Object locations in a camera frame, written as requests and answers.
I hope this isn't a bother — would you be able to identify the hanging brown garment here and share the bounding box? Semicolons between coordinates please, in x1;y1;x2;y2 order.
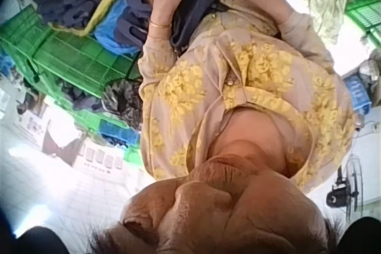
41;120;88;166

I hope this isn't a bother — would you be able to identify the blue plastic bag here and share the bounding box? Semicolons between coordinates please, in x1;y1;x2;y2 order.
94;0;153;47

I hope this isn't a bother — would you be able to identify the yellow cloth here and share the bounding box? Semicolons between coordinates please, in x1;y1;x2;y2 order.
85;0;140;33

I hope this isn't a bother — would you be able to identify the blue plastic crate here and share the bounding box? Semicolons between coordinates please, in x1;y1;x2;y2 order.
96;118;141;149
342;74;373;115

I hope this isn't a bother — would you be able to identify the gold bangle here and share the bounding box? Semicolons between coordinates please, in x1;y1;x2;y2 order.
148;20;173;30

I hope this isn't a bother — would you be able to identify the green plastic crate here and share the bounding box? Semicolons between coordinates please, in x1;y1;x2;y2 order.
32;29;142;98
345;0;381;39
0;4;54;69

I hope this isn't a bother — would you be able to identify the dark navy garment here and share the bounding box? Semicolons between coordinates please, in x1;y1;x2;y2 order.
170;0;233;49

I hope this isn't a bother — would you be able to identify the black standing fan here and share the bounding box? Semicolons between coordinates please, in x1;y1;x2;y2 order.
326;152;366;216

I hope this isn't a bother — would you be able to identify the patterned grey cloth heap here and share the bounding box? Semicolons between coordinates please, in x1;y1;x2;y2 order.
64;80;144;127

